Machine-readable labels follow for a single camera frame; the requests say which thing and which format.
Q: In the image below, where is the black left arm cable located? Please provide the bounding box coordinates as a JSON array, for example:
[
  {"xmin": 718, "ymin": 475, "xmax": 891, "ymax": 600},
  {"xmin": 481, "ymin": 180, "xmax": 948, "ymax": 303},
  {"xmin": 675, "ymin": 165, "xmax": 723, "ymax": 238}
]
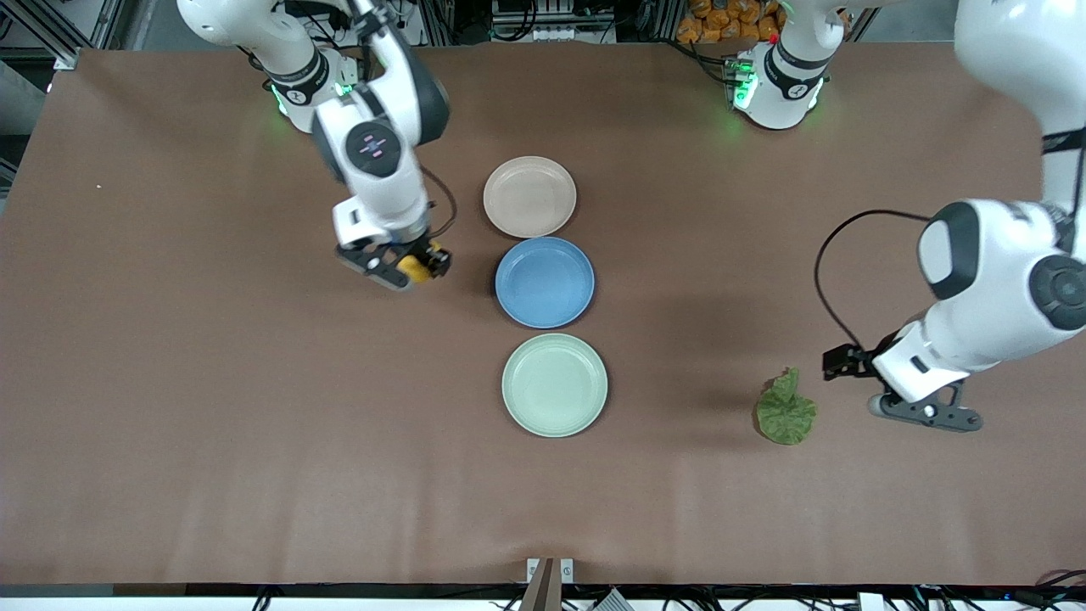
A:
[{"xmin": 814, "ymin": 209, "xmax": 935, "ymax": 354}]

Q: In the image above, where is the pale green plate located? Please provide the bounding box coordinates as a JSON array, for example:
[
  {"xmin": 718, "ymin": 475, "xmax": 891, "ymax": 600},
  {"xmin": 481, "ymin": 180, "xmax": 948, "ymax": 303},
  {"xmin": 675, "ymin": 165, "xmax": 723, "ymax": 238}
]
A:
[{"xmin": 501, "ymin": 333, "xmax": 609, "ymax": 439}]

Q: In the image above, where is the white power strip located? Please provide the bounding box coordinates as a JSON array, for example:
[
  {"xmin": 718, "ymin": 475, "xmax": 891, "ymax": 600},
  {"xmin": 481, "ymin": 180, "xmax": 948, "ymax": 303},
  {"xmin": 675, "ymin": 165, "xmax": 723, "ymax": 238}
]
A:
[{"xmin": 392, "ymin": 0, "xmax": 425, "ymax": 46}]

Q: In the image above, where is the beige plate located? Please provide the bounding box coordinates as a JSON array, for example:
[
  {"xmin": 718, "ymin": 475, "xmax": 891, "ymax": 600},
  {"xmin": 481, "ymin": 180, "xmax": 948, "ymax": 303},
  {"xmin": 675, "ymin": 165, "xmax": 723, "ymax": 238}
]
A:
[{"xmin": 483, "ymin": 156, "xmax": 579, "ymax": 239}]

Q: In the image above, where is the bag of orange packets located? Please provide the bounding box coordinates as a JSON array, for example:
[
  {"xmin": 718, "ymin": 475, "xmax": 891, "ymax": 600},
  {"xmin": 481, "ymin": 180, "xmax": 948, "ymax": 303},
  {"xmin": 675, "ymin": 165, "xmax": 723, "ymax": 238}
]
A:
[{"xmin": 676, "ymin": 0, "xmax": 786, "ymax": 46}]

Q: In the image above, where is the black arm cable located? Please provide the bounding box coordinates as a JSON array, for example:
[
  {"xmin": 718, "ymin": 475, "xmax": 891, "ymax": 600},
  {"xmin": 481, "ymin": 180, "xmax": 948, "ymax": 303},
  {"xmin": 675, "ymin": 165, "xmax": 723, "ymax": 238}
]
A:
[
  {"xmin": 814, "ymin": 209, "xmax": 935, "ymax": 354},
  {"xmin": 421, "ymin": 165, "xmax": 460, "ymax": 240}
]

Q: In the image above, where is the black electronics box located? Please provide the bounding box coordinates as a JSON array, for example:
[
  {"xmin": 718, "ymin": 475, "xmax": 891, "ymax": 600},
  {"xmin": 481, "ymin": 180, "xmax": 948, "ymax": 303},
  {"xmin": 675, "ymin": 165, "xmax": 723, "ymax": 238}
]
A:
[{"xmin": 490, "ymin": 0, "xmax": 618, "ymax": 44}]

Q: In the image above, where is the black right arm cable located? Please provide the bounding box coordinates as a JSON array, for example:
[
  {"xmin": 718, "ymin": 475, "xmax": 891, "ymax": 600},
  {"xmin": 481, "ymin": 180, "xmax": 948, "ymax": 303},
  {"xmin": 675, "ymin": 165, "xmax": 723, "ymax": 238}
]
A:
[{"xmin": 421, "ymin": 165, "xmax": 460, "ymax": 240}]

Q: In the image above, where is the blue plate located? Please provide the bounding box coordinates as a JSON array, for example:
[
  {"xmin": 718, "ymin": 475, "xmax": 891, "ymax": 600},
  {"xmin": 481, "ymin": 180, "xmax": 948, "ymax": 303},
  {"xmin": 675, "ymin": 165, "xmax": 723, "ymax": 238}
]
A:
[{"xmin": 495, "ymin": 237, "xmax": 596, "ymax": 329}]

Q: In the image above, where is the green lettuce leaf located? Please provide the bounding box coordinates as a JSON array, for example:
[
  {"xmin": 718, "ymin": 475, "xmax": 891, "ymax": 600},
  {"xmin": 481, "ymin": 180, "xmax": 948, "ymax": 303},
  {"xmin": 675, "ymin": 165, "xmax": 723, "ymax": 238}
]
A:
[{"xmin": 754, "ymin": 367, "xmax": 820, "ymax": 446}]

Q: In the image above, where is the aluminium frame profile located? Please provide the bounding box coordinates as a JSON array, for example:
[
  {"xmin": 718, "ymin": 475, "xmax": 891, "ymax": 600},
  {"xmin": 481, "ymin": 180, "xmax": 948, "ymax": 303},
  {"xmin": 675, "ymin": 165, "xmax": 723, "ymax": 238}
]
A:
[{"xmin": 0, "ymin": 0, "xmax": 128, "ymax": 70}]

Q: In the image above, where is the metal mount bracket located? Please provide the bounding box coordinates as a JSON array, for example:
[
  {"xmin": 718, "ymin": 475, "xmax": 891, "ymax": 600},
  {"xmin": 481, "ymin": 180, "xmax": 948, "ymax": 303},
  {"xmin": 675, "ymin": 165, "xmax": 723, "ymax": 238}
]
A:
[{"xmin": 519, "ymin": 557, "xmax": 575, "ymax": 611}]

